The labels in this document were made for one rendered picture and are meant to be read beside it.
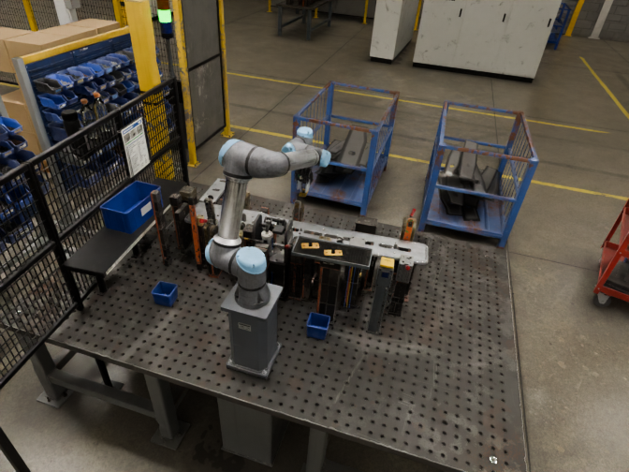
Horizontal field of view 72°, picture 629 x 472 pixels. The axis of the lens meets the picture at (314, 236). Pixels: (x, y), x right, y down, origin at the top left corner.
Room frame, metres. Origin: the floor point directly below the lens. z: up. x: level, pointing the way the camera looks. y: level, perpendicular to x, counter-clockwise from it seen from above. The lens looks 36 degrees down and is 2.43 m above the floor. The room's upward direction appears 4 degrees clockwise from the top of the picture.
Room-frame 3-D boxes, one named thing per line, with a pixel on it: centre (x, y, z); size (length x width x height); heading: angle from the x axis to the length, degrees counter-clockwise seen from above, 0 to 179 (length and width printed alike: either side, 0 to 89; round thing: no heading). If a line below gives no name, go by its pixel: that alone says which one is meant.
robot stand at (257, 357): (1.34, 0.25, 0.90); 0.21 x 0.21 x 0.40; 76
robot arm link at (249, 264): (1.34, 0.25, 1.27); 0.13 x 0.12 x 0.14; 62
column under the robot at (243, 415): (1.34, 0.25, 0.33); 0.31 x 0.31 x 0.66; 76
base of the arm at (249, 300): (1.34, 0.25, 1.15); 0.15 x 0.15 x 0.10
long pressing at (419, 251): (1.99, 0.06, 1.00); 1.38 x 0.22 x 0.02; 80
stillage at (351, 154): (4.30, -0.27, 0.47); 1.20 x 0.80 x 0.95; 164
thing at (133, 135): (2.26, 1.06, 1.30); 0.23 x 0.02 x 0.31; 170
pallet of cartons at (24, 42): (4.68, 2.84, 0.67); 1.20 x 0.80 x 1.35; 168
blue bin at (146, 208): (1.96, 1.00, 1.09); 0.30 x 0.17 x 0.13; 165
